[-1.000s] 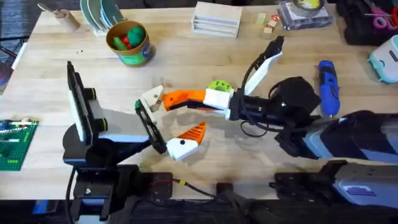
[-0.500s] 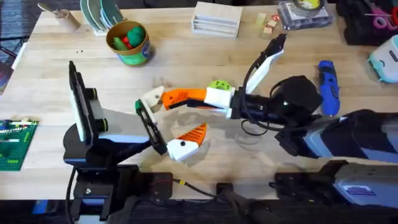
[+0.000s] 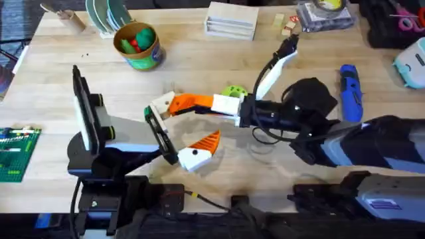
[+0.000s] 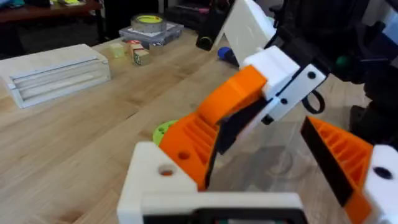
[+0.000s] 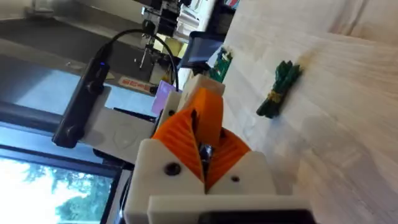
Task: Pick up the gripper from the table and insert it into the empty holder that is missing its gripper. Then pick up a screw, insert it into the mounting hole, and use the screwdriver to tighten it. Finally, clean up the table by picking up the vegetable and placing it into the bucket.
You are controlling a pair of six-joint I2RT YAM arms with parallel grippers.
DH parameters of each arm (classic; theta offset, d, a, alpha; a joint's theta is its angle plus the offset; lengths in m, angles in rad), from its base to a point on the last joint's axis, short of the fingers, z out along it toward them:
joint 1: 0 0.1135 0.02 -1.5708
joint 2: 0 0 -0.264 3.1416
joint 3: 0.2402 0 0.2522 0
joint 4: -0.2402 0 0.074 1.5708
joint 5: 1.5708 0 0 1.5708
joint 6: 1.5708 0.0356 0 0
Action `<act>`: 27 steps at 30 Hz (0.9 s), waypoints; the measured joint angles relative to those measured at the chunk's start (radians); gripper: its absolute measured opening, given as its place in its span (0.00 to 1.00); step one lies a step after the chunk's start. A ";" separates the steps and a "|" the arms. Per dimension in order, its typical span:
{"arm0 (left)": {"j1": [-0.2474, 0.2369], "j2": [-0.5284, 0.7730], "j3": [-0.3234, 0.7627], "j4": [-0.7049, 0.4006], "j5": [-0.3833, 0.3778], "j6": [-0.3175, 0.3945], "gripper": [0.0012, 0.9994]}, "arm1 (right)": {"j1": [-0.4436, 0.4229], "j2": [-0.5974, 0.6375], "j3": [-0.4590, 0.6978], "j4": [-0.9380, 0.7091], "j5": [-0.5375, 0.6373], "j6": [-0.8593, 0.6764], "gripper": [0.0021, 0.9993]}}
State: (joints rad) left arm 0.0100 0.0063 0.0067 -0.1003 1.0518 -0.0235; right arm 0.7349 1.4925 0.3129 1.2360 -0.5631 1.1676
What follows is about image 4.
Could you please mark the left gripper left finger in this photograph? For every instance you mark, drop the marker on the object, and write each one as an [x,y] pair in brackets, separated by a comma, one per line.
[146,174]

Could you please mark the green disc with holes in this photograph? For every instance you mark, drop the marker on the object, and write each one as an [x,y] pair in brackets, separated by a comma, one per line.
[161,130]

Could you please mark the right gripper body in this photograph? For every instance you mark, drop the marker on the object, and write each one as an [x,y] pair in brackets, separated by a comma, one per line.
[245,28]

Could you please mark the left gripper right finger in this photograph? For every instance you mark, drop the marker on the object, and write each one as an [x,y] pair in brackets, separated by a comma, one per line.
[351,168]

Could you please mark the blue electric screwdriver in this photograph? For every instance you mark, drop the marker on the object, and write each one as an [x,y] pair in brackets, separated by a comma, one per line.
[227,55]

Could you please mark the red and white toy block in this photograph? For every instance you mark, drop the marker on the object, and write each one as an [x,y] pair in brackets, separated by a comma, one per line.
[134,45]

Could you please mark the tape roll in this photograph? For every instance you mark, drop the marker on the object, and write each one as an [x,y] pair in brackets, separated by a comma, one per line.
[148,23]

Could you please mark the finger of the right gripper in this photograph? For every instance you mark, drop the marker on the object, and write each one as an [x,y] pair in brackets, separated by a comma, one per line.
[236,93]
[292,93]

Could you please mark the black cylinder tool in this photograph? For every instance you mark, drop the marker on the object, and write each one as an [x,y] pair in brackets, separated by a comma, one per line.
[209,29]

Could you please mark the pale wooden slotted box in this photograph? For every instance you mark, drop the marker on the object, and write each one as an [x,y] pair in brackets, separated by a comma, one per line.
[53,74]

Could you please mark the brown side table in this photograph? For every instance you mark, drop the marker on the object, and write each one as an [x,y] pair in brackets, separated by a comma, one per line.
[46,11]

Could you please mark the green translucent toy cube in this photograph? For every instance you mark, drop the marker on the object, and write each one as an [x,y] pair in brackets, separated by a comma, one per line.
[117,50]

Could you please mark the flat grey box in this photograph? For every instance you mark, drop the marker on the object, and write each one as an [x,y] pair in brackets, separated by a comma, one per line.
[169,32]

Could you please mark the wooden toy block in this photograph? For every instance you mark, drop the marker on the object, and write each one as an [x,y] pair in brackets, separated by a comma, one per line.
[142,57]

